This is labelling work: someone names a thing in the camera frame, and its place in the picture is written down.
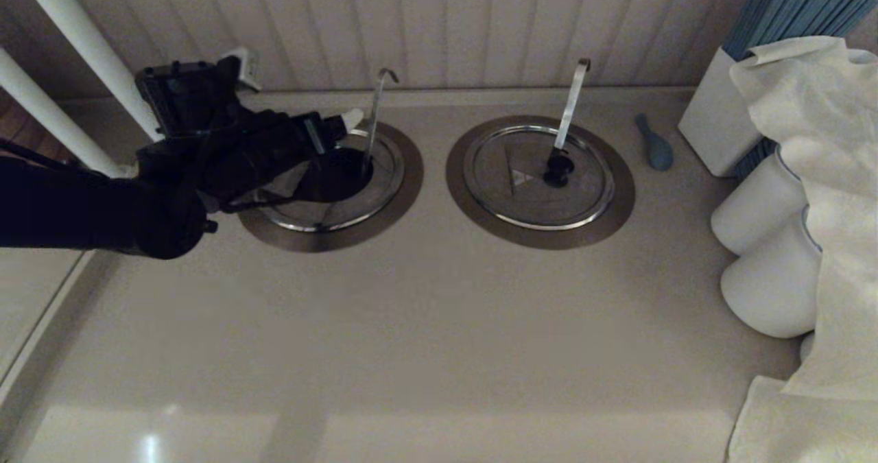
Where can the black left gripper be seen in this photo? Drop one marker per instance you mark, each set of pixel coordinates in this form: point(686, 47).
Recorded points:
point(267, 144)

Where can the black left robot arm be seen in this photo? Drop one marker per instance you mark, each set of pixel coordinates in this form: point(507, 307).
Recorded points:
point(82, 202)

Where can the small blue plastic scoop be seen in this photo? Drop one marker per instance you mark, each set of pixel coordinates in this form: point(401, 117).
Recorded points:
point(657, 153)

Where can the white box holder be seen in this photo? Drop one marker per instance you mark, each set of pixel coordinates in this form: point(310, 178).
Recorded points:
point(717, 116)

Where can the white jar blue rim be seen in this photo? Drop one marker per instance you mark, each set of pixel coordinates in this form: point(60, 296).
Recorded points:
point(772, 288)
point(754, 206)

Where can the white cloth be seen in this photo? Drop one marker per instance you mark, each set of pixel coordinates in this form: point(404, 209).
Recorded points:
point(837, 175)

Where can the black wrist camera white bracket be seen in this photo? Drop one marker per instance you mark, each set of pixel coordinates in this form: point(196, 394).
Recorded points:
point(178, 96)

